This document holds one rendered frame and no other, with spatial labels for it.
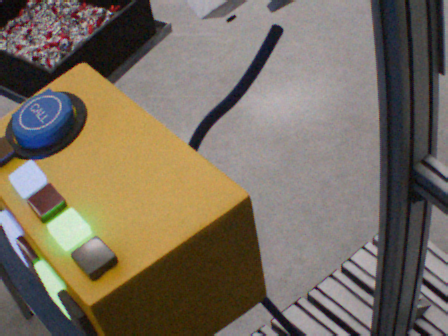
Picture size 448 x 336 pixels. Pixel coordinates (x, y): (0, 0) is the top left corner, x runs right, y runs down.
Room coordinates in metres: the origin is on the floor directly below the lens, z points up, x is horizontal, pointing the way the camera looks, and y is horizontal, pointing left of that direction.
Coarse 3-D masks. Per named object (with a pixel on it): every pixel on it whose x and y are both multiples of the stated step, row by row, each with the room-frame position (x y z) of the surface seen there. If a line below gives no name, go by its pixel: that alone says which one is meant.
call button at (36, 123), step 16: (48, 96) 0.36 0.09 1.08; (64, 96) 0.35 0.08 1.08; (16, 112) 0.35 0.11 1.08; (32, 112) 0.35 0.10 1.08; (48, 112) 0.34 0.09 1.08; (64, 112) 0.34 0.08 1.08; (16, 128) 0.34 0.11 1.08; (32, 128) 0.33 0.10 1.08; (48, 128) 0.33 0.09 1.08; (64, 128) 0.33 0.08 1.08; (32, 144) 0.33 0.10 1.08; (48, 144) 0.33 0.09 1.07
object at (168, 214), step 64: (0, 128) 0.35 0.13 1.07; (128, 128) 0.32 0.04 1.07; (0, 192) 0.30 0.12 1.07; (64, 192) 0.29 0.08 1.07; (128, 192) 0.28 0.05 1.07; (192, 192) 0.27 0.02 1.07; (64, 256) 0.25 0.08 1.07; (128, 256) 0.24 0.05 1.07; (192, 256) 0.24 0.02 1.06; (256, 256) 0.26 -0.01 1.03; (128, 320) 0.22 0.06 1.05; (192, 320) 0.24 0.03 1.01
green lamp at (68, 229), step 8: (72, 208) 0.27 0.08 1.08; (64, 216) 0.27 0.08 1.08; (72, 216) 0.27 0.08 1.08; (80, 216) 0.27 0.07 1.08; (48, 224) 0.26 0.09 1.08; (56, 224) 0.26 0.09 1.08; (64, 224) 0.26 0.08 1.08; (72, 224) 0.26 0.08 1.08; (80, 224) 0.26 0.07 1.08; (56, 232) 0.26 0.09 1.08; (64, 232) 0.26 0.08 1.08; (72, 232) 0.25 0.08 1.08; (80, 232) 0.25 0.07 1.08; (88, 232) 0.26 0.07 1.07; (56, 240) 0.26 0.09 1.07; (64, 240) 0.25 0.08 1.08; (72, 240) 0.25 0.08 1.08; (80, 240) 0.25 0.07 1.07; (64, 248) 0.25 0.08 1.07
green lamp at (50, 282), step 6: (36, 264) 0.26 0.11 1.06; (42, 264) 0.26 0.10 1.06; (36, 270) 0.25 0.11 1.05; (42, 270) 0.25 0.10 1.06; (48, 270) 0.25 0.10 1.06; (42, 276) 0.25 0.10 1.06; (48, 276) 0.25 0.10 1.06; (48, 282) 0.24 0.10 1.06; (54, 282) 0.24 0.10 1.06; (48, 288) 0.25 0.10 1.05; (54, 288) 0.24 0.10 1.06; (60, 288) 0.24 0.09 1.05; (54, 294) 0.24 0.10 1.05; (54, 300) 0.25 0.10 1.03; (60, 306) 0.24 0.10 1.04; (66, 312) 0.24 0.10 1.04
